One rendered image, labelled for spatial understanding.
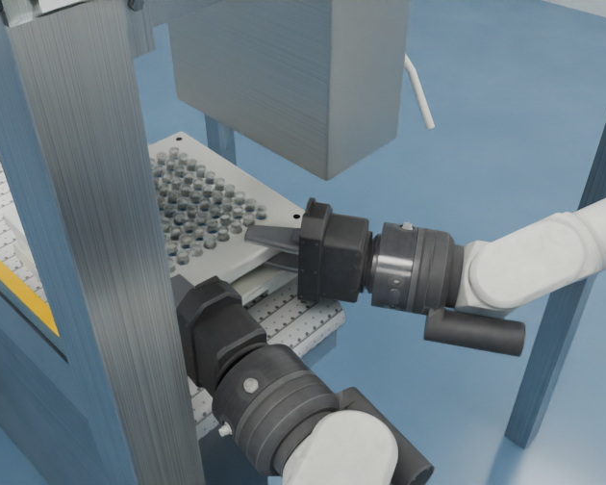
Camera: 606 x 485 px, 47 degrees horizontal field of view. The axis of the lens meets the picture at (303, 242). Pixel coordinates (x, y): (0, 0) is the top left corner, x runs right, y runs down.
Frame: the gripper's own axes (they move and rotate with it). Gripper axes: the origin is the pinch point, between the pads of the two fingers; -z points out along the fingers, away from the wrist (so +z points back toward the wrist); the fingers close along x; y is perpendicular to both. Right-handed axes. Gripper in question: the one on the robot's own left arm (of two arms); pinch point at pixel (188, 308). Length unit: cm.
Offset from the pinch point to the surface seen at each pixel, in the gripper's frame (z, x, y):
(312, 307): 0.3, 9.7, 15.5
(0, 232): -35.1, 11.2, -8.0
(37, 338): -16.9, 12.8, -11.1
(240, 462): -7.5, 48.1, 9.4
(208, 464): -7.0, 41.8, 3.6
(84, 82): 12.4, -33.4, -10.1
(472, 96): -122, 107, 207
